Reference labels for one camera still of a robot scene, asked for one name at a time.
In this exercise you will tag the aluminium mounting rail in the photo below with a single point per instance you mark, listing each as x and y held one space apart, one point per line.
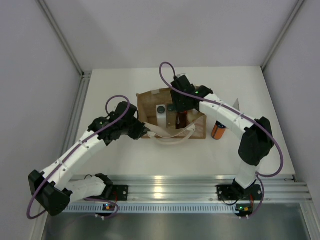
202 189

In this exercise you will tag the aluminium frame post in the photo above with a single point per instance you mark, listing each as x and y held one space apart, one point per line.
43 6
282 33

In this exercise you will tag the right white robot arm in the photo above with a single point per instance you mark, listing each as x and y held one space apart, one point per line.
255 141

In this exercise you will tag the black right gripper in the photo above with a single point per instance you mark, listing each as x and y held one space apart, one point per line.
177 106

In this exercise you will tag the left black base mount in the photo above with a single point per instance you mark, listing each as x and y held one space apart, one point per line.
119 193

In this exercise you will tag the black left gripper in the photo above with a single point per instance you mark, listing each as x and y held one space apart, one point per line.
141 130

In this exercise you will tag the clear bottle dark cap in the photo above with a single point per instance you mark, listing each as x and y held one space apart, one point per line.
171 116

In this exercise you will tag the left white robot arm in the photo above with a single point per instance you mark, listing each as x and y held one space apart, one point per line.
53 187

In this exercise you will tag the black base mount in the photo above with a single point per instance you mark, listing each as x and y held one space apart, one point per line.
119 193
225 192

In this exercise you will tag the red sauce bottle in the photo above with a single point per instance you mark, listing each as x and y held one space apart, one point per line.
181 120

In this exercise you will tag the left aluminium frame post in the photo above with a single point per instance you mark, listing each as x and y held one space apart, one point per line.
43 6

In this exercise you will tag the orange blue bottle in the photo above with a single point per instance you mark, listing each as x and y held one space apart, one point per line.
218 130

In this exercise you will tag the right aluminium frame post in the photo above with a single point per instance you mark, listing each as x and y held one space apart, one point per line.
282 33

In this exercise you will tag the burlap canvas tote bag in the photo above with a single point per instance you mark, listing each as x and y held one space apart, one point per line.
146 104

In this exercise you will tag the perforated cable tray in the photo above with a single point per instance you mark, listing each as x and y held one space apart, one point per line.
165 208

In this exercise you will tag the cream squeeze bottle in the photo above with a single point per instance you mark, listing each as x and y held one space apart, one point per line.
193 115

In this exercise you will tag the white bottle dark cap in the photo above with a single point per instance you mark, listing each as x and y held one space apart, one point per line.
161 116

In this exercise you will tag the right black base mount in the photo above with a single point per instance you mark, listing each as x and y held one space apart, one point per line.
225 192

